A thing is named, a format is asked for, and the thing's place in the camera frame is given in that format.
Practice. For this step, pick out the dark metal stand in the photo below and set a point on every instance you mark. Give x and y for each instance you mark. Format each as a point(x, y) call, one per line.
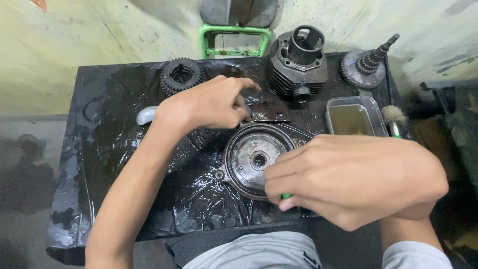
point(453, 112)

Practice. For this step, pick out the finned engine cylinder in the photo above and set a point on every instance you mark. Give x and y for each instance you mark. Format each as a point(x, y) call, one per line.
point(298, 67)

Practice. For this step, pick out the person's right hand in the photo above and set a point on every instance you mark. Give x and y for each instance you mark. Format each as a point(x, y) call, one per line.
point(358, 179)

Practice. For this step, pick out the green metal stool frame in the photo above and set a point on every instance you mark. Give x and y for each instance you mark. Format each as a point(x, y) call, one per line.
point(235, 30)

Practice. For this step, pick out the black plastic sheet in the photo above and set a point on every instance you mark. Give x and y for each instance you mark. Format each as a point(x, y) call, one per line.
point(123, 149)

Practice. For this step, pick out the gear shaft with stepped gears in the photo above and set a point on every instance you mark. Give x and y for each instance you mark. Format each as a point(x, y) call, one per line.
point(364, 67)

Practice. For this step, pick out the grey shorts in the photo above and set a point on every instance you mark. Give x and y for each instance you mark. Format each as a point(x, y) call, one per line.
point(257, 252)

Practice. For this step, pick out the clear plastic container with liquid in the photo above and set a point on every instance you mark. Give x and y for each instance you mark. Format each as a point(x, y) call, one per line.
point(353, 118)

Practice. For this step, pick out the person's left fingers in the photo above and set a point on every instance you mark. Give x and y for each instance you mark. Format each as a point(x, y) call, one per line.
point(242, 85)

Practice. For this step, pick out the black gear cluster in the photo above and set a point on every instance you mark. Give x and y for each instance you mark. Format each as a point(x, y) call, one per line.
point(182, 76)

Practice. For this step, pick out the torn gasket piece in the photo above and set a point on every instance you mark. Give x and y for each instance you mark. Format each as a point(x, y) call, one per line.
point(270, 118)

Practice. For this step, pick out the person's left hand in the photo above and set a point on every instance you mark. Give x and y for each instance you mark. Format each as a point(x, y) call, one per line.
point(198, 106)

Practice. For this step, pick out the round metal engine cover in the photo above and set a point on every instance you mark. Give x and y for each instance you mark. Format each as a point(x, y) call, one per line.
point(246, 157)

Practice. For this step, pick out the orange object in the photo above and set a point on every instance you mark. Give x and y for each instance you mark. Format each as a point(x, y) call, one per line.
point(39, 4)

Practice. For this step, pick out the grey metal panel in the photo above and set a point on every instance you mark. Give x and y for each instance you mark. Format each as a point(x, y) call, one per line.
point(239, 12)

